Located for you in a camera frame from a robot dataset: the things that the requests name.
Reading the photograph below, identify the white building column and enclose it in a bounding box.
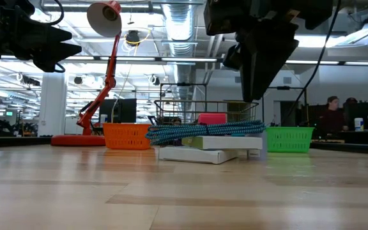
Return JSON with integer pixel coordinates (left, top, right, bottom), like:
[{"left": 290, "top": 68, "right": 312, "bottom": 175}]
[{"left": 38, "top": 72, "right": 67, "bottom": 137}]

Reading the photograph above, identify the black background monitor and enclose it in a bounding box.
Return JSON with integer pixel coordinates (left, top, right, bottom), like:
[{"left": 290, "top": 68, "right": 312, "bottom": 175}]
[{"left": 99, "top": 98, "right": 137, "bottom": 124}]

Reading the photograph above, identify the green plastic basket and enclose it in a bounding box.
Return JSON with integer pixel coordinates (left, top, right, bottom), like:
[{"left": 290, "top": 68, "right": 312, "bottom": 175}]
[{"left": 265, "top": 126, "right": 315, "bottom": 153}]

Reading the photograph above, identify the orange plastic basket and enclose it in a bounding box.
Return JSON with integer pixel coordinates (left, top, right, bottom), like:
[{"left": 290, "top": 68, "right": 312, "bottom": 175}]
[{"left": 102, "top": 123, "right": 153, "bottom": 151}]

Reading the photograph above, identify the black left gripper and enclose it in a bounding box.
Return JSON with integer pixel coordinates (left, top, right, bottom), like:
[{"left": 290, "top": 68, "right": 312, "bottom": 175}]
[{"left": 0, "top": 0, "right": 83, "bottom": 73}]

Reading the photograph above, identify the metal wire basket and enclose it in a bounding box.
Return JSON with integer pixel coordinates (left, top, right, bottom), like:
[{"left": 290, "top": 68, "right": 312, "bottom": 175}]
[{"left": 153, "top": 100, "right": 260, "bottom": 128}]

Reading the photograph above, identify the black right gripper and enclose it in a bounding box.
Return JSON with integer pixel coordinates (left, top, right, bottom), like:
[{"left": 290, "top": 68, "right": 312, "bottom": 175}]
[{"left": 203, "top": 0, "right": 303, "bottom": 104}]

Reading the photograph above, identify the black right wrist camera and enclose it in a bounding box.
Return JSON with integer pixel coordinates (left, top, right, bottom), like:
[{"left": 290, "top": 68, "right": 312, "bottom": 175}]
[{"left": 222, "top": 43, "right": 243, "bottom": 70}]

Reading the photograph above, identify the teal braided cable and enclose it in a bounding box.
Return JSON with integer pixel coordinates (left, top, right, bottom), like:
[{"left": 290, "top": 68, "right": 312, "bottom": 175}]
[{"left": 144, "top": 119, "right": 266, "bottom": 146}]

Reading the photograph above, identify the red desk lamp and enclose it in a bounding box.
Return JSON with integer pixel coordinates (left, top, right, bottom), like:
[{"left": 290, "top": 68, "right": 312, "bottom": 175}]
[{"left": 50, "top": 0, "right": 123, "bottom": 147}]

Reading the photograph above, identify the yellow ceiling cable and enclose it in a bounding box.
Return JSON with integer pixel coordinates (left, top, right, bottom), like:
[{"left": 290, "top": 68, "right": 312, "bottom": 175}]
[{"left": 123, "top": 27, "right": 153, "bottom": 45}]

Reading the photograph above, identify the black ceiling camera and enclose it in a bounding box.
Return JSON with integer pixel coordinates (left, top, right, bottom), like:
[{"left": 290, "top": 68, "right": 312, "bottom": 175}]
[{"left": 125, "top": 29, "right": 142, "bottom": 46}]

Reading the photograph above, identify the plain white box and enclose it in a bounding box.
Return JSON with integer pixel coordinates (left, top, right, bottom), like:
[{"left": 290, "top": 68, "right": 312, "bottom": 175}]
[{"left": 157, "top": 146, "right": 240, "bottom": 165}]

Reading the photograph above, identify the white wipes canister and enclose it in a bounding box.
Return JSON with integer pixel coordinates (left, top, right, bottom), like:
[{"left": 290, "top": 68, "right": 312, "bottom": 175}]
[{"left": 353, "top": 117, "right": 365, "bottom": 132}]

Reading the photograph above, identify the white box with green side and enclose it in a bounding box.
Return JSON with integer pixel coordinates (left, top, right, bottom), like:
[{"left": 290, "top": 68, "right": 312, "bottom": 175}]
[{"left": 181, "top": 135, "right": 263, "bottom": 151}]

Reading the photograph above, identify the long ceiling light strip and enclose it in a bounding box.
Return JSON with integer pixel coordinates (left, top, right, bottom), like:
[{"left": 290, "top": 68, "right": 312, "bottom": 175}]
[{"left": 64, "top": 56, "right": 219, "bottom": 63}]

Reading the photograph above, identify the silver ventilation duct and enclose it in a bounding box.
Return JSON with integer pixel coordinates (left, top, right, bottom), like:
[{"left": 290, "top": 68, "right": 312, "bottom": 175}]
[{"left": 162, "top": 0, "right": 198, "bottom": 100}]

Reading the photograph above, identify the black stand frame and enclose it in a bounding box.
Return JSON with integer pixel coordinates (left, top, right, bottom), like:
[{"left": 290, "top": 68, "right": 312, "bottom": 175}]
[{"left": 261, "top": 86, "right": 309, "bottom": 128}]

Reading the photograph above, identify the red USB charger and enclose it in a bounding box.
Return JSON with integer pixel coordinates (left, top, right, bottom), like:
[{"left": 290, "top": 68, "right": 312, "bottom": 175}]
[{"left": 197, "top": 112, "right": 228, "bottom": 125}]

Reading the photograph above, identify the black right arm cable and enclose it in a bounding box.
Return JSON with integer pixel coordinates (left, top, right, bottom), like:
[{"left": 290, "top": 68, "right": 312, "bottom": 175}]
[{"left": 282, "top": 0, "right": 343, "bottom": 126}]

